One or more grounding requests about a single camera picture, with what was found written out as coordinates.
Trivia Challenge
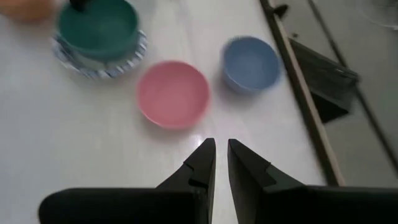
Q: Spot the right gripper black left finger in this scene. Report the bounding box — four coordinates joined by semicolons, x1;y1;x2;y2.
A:
38;138;217;224

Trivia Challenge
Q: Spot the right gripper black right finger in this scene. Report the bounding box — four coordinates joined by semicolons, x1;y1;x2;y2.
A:
227;138;398;224

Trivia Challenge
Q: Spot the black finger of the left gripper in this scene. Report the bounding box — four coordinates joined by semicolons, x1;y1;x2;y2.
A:
69;0;92;13

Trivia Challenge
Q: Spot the teal bowl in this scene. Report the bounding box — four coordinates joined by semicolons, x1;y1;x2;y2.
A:
57;0;140;62

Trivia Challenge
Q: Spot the orange bowl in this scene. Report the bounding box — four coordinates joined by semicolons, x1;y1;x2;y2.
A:
0;0;57;22

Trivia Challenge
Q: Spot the pink bowl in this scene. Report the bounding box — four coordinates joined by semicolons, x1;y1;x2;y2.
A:
135;60;211;130

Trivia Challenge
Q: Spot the blue bowl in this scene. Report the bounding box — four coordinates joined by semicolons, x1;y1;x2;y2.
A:
220;35;281;96

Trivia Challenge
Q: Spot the blue patterned paper plate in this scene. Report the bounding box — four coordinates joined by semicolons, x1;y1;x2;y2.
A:
50;29;148;80

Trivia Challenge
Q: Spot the black perforated box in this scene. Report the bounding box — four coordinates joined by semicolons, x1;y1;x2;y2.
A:
288;38;361;124

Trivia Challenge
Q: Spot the black table edge clamp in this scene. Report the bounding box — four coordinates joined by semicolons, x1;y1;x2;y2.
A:
272;4;289;19

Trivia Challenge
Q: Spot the black metal table frame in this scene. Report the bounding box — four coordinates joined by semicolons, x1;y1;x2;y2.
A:
259;0;346;188

